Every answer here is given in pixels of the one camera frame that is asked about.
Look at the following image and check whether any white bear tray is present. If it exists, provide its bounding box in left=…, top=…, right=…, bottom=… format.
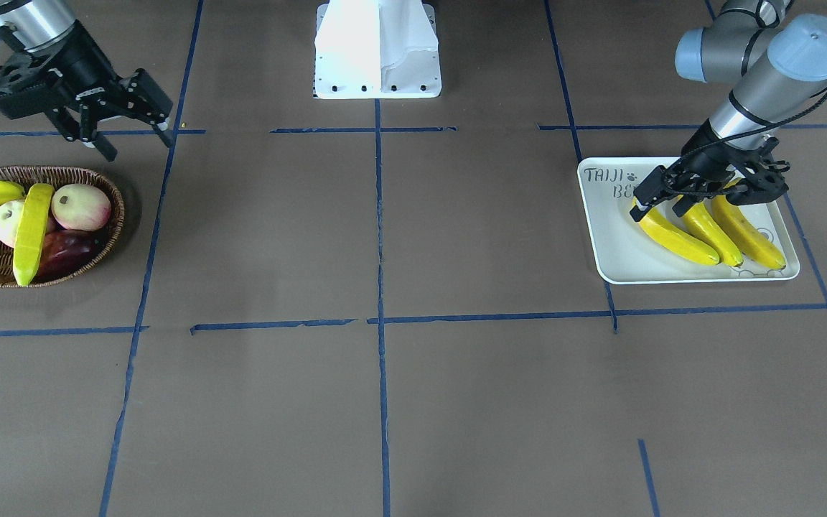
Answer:
left=577, top=157, right=801, bottom=284

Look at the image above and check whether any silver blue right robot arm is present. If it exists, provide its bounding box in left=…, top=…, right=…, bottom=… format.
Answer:
left=0, top=1, right=173, bottom=161

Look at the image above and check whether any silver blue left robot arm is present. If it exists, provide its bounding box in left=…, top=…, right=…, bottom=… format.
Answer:
left=630, top=1, right=827, bottom=222

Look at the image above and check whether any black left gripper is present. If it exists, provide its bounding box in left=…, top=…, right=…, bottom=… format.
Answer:
left=630, top=121, right=790, bottom=222

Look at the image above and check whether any yellow banana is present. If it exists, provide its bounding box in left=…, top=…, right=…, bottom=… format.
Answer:
left=637, top=210, right=721, bottom=266
left=710, top=195, right=787, bottom=269
left=12, top=183, right=55, bottom=286
left=681, top=203, right=744, bottom=267

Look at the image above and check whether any red yellow apple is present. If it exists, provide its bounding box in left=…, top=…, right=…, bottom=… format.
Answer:
left=50, top=183, right=112, bottom=231

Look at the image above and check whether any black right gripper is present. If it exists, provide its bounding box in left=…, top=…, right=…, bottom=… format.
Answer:
left=0, top=21, right=173, bottom=162

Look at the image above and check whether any dark purple fruit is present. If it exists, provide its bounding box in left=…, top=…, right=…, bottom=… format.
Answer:
left=34, top=230, right=101, bottom=282

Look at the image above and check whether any brown wicker basket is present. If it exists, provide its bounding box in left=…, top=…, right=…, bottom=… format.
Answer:
left=0, top=166, right=126, bottom=289

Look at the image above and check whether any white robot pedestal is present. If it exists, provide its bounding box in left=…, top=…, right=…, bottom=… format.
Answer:
left=313, top=1, right=442, bottom=99

